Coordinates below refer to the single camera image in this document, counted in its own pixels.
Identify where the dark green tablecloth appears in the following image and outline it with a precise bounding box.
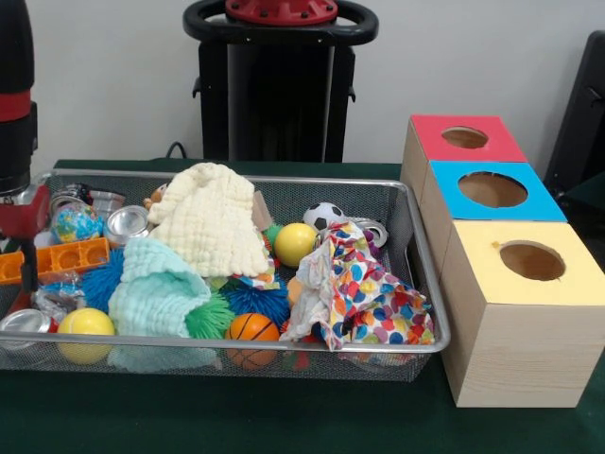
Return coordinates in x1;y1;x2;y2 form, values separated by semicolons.
0;158;605;454

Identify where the silver drink can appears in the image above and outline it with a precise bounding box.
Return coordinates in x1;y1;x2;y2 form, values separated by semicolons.
0;307;58;351
102;205;152;248

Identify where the blue spiky ball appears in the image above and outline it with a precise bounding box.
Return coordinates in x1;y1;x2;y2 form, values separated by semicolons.
221;278;290;327
80;248;125;313

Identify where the clear plastic packet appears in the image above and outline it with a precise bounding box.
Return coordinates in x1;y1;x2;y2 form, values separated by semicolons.
30;271;86;323

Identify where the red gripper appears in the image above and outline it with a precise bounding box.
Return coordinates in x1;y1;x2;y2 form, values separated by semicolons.
0;183;51;293

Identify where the yellow foam ball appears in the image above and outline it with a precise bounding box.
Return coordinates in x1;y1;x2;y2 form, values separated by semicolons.
273;222;319;270
56;307;116;364

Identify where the blue globe ball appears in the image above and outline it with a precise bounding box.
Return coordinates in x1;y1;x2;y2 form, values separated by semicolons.
50;205;105;245

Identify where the shallow silver mesh bin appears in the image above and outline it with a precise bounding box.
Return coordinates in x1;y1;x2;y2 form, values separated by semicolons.
0;168;452;383

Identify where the small soccer ball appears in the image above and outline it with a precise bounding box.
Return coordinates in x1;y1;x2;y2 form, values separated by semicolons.
302;201;347;233

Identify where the orange plastic grid tray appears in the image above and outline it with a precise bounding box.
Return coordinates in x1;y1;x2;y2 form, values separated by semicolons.
0;236;111;285

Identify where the green spiky ball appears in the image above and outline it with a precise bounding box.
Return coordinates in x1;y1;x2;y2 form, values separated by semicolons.
184;292;236;341

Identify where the wooden three-hole box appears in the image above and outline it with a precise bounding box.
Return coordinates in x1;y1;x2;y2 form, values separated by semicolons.
400;113;605;409

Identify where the dark green side-table cloth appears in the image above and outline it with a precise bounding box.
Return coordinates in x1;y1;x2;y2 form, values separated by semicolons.
557;170;605;266

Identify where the black flat panel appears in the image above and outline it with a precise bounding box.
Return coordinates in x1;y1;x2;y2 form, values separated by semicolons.
543;30;605;190

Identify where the mint green waffle cloth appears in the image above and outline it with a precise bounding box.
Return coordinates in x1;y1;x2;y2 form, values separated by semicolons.
107;236;213;340

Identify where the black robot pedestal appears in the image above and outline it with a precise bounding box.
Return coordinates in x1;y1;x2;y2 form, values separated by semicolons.
182;0;379;165

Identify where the orange toy basketball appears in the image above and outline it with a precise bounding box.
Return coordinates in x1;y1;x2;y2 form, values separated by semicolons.
225;312;281;371

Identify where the large polka dot cloth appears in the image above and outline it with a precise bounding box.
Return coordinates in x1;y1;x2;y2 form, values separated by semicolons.
277;245;436;352

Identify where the small polka dot cloth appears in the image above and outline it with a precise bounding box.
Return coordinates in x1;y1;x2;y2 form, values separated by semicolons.
323;220;382;259

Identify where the cream waffle cloth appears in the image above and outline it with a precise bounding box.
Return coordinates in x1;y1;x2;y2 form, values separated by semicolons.
147;163;270;278

